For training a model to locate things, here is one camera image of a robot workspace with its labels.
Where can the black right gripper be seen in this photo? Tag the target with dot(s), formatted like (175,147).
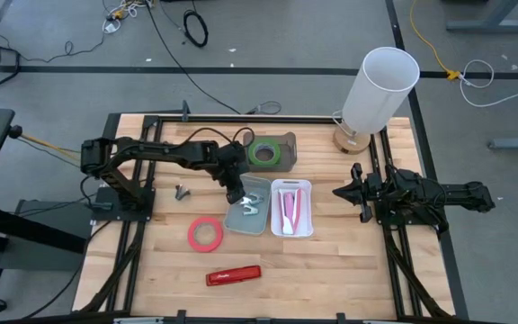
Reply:
(376,191)

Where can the red tape roll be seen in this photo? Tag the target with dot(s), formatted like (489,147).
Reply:
(192,234)

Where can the white plastic bin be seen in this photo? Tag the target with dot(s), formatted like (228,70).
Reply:
(306,220)

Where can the light grey staple remover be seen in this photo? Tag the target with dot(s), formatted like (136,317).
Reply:
(255,198)
(250,210)

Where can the green tape roll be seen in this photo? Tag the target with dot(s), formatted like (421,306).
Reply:
(253,153)

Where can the dark grey square bin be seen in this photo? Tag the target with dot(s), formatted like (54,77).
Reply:
(288,157)

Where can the grey table leg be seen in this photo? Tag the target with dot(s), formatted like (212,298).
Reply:
(488,24)

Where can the light grey plastic bin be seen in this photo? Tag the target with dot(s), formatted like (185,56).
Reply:
(241,225)

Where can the black staple remover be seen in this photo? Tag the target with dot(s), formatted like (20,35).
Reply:
(181,192)

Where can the pink stapler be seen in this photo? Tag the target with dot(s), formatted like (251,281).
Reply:
(290,211)

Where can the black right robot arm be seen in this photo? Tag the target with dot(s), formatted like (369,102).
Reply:
(461,193)

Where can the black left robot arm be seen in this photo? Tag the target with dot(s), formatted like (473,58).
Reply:
(164,150)

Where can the black aluminium table frame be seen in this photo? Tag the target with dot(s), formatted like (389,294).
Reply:
(308,119)

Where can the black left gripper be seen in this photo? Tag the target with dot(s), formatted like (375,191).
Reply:
(234,162)

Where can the red stapler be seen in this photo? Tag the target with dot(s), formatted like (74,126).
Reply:
(233,275)

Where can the white table lamp wooden base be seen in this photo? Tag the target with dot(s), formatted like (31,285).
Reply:
(378,90)

